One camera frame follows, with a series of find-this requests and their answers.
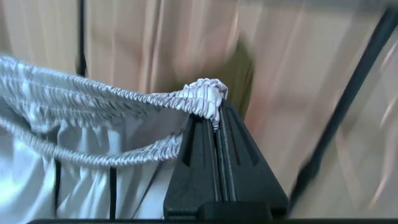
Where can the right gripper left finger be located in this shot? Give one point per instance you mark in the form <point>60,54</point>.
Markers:
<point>196,174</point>

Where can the green long-sleeved shirt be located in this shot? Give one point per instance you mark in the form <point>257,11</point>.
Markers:
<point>239,77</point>

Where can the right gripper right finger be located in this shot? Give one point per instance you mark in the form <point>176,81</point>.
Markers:
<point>248,180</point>

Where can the pale blue-grey garment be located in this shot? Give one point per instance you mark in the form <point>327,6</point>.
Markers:
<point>93,102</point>

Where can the black clothes rack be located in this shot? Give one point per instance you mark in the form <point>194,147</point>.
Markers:
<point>348,93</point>

